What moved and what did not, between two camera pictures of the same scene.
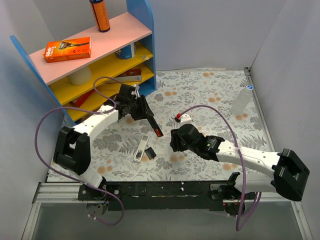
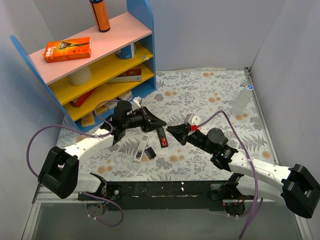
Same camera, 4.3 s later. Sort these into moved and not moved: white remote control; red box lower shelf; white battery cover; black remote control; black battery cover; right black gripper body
Moved: black remote control; right black gripper body
Not moved: black battery cover; white remote control; red box lower shelf; white battery cover
